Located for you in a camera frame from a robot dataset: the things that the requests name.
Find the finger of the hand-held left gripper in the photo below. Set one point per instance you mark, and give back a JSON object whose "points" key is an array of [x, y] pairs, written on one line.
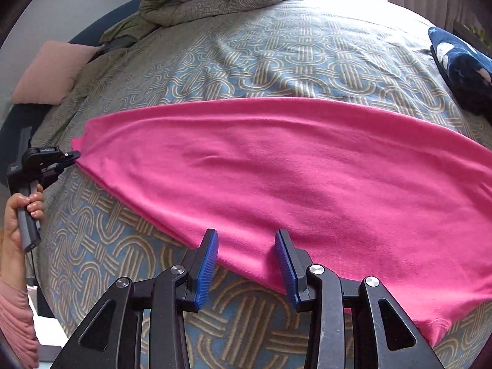
{"points": [[70, 155], [59, 165]]}

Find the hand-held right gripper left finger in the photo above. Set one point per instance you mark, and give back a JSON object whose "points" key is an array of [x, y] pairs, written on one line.
{"points": [[205, 273]]}

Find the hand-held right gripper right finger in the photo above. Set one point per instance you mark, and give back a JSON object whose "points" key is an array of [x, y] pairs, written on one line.
{"points": [[288, 273]]}

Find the pink pants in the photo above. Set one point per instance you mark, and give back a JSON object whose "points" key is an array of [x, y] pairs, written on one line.
{"points": [[288, 169]]}

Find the person's left forearm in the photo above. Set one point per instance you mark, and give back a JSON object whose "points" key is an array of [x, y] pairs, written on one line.
{"points": [[15, 315]]}

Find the person's left hand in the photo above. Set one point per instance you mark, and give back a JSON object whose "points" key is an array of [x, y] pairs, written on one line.
{"points": [[13, 219]]}

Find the pink pillow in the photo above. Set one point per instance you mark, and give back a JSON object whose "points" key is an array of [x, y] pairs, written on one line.
{"points": [[53, 71]]}

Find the blue headboard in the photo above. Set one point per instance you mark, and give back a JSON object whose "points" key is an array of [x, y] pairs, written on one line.
{"points": [[111, 19]]}

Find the bed with patterned cover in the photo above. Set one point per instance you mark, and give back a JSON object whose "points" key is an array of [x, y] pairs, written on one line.
{"points": [[250, 57]]}

